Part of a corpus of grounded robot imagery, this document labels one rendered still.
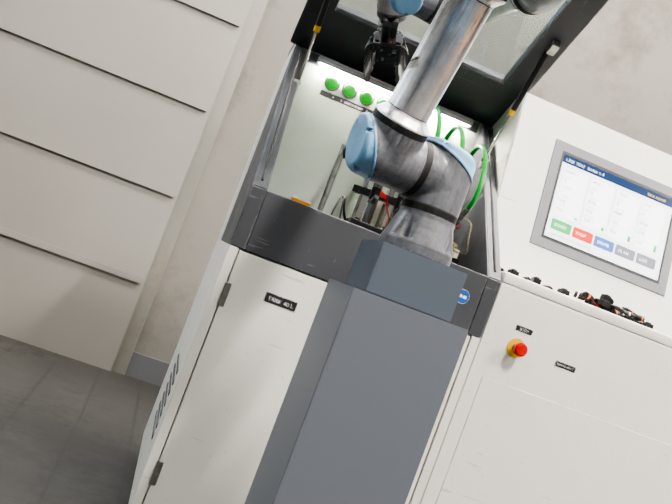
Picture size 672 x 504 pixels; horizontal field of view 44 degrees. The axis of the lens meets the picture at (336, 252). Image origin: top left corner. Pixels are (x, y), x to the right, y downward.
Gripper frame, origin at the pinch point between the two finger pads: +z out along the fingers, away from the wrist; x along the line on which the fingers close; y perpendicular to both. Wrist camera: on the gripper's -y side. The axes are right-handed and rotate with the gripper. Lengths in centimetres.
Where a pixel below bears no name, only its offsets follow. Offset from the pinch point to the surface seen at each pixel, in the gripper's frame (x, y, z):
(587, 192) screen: 67, -22, 41
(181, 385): -39, 61, 57
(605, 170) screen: 72, -29, 37
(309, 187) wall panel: -18, -21, 53
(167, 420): -41, 67, 63
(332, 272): -6, 35, 36
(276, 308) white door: -19, 44, 43
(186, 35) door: -97, -176, 89
